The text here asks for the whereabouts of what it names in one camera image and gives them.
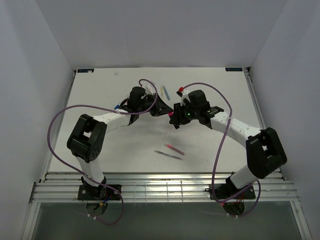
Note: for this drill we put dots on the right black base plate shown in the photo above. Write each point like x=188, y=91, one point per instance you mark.
x=222, y=192

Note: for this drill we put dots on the right blue corner label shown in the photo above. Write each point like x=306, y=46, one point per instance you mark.
x=233, y=69

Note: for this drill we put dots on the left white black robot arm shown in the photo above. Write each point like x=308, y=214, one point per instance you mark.
x=87, y=137

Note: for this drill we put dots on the blue pen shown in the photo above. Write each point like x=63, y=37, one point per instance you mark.
x=166, y=93

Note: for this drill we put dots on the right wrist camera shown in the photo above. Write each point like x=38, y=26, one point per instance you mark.
x=184, y=96

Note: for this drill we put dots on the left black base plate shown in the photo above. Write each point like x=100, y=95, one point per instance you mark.
x=100, y=193

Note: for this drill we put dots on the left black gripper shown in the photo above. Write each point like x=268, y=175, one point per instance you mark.
x=160, y=109

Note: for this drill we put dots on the left blue corner label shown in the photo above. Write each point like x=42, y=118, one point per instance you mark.
x=85, y=70

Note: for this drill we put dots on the red pen clear cap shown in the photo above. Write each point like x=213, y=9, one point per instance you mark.
x=174, y=149

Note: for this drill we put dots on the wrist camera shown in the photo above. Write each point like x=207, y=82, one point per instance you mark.
x=149, y=89
x=184, y=96

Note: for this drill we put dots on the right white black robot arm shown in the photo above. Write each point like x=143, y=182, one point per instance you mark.
x=264, y=150

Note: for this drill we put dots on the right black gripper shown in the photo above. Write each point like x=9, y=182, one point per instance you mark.
x=177, y=118

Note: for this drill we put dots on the blue corner label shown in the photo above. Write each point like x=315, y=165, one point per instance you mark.
x=233, y=69
x=85, y=70

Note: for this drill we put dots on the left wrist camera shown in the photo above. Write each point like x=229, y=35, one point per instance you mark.
x=149, y=89

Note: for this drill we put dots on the thin yellow pen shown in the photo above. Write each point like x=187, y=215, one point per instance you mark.
x=162, y=91

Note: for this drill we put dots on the grey black pen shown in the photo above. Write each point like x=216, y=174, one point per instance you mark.
x=168, y=155

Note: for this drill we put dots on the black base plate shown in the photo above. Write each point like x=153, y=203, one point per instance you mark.
x=222, y=192
x=100, y=193

